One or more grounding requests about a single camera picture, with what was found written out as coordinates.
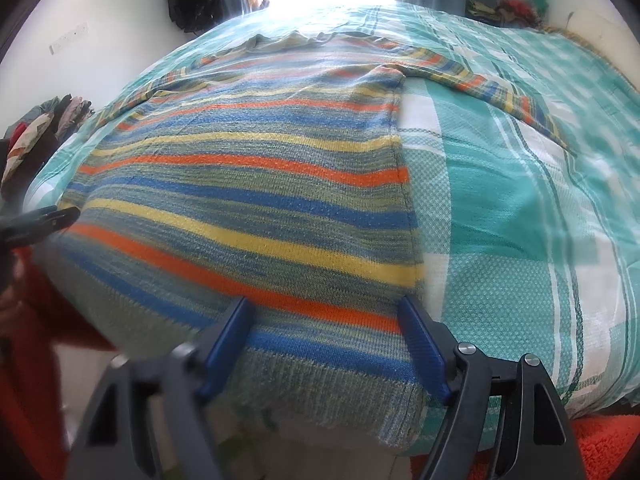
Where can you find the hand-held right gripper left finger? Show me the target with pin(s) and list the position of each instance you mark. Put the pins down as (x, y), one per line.
(227, 345)

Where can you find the teal plaid bed sheet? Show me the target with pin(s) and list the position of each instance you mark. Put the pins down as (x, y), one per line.
(500, 210)

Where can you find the orange shaggy rug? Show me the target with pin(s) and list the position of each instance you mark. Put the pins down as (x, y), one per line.
(605, 450)

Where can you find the striped knit sweater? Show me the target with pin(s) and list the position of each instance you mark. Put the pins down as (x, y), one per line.
(250, 200)

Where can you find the pile of mixed clothes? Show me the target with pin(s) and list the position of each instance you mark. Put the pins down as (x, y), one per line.
(30, 135)

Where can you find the white wall switch plate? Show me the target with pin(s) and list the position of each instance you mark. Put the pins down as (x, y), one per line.
(69, 37)

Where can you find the person's orange garment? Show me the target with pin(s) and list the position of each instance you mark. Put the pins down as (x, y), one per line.
(35, 385)

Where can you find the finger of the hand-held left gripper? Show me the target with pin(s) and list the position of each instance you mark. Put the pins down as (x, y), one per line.
(45, 222)

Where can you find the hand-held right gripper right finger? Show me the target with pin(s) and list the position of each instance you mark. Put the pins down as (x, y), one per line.
(422, 345)

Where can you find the heap of colourful items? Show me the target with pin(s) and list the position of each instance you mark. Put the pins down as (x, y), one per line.
(515, 2)

